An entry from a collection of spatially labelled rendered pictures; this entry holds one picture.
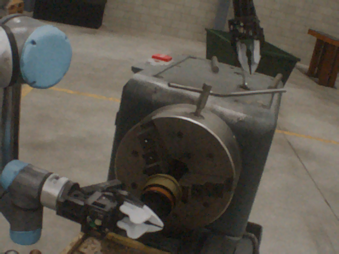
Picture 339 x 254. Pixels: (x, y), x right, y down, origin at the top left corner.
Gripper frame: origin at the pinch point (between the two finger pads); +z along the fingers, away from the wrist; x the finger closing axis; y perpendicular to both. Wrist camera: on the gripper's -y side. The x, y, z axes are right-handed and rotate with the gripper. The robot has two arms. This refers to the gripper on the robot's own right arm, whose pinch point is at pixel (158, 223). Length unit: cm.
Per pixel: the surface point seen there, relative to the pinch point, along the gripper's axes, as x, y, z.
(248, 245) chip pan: -55, -87, 24
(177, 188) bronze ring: 2.2, -12.5, 0.1
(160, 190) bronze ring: 2.9, -8.0, -2.7
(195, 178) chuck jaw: 2.8, -19.0, 2.6
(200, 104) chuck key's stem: 18.7, -26.0, -1.5
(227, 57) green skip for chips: -49, -480, -53
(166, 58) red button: 18, -70, -24
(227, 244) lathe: -24.5, -37.2, 14.8
